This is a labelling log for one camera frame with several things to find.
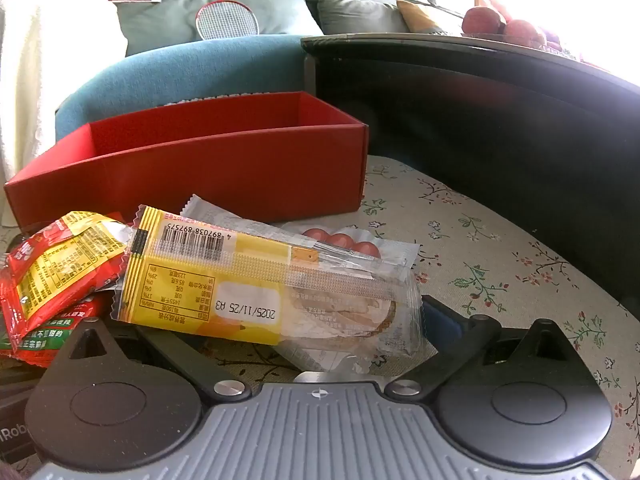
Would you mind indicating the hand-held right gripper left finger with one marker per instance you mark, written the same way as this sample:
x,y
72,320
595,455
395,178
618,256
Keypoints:
x,y
186,360

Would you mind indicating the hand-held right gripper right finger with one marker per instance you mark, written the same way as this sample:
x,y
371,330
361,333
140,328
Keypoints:
x,y
442,319

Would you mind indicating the yellow clear snack packet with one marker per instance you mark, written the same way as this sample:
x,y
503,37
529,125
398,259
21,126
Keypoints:
x,y
240,285

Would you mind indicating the red cardboard box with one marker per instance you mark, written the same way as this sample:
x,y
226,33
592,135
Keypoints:
x,y
235,170

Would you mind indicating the red green snack packet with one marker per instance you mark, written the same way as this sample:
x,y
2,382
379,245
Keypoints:
x,y
45,337

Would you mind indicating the white sausage snack packet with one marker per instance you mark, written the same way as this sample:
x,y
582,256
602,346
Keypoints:
x,y
350,246

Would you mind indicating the red yellow snack packet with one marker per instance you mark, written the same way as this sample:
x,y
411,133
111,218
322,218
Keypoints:
x,y
55,270

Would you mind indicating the dark glass-top table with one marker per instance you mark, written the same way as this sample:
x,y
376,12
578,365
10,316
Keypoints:
x,y
475,110

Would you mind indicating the red apples on table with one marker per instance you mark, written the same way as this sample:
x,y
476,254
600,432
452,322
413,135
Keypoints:
x,y
505,40

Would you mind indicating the blue upholstered armchair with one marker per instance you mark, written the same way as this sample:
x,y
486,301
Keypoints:
x,y
200,72

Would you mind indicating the red apple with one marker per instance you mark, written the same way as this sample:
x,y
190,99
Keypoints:
x,y
522,32
482,21

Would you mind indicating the yellow patterned cushion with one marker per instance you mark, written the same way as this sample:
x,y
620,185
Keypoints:
x,y
419,16

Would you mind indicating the white fleece blanket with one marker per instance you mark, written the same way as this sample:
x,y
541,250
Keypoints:
x,y
45,70

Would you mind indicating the red badminton racket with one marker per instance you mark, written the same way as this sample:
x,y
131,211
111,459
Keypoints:
x,y
227,21
134,0

